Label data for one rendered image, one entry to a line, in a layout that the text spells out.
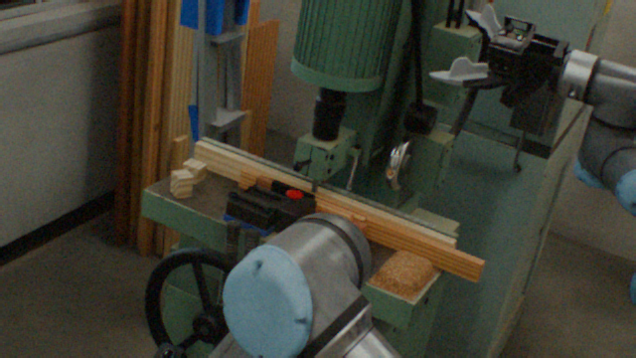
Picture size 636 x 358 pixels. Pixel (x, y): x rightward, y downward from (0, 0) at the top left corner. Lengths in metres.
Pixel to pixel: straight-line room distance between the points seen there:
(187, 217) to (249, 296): 0.80
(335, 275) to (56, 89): 2.17
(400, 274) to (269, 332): 0.66
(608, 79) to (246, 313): 0.70
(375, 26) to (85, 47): 1.70
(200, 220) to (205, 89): 0.82
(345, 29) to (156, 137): 1.62
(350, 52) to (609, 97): 0.46
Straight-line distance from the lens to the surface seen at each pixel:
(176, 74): 3.00
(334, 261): 0.97
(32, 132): 3.00
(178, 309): 1.83
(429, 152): 1.78
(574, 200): 4.01
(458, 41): 1.72
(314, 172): 1.67
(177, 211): 1.73
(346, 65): 1.55
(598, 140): 1.39
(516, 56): 1.37
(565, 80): 1.38
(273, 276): 0.91
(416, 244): 1.67
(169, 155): 3.09
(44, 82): 2.97
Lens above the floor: 1.71
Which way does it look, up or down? 25 degrees down
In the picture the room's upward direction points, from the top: 11 degrees clockwise
